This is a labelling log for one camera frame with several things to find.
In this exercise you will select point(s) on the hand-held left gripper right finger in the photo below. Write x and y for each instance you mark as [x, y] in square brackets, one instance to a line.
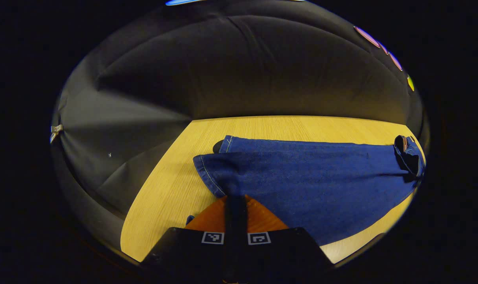
[286, 252]

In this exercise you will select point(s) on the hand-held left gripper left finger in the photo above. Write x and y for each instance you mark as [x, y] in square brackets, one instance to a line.
[183, 252]

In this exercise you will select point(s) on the blue denim jeans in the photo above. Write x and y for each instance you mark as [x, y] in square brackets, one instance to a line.
[302, 177]

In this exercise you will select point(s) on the small white clip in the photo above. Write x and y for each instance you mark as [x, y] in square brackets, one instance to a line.
[56, 130]

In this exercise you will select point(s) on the black backdrop cloth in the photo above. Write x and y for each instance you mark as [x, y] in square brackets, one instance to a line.
[223, 59]

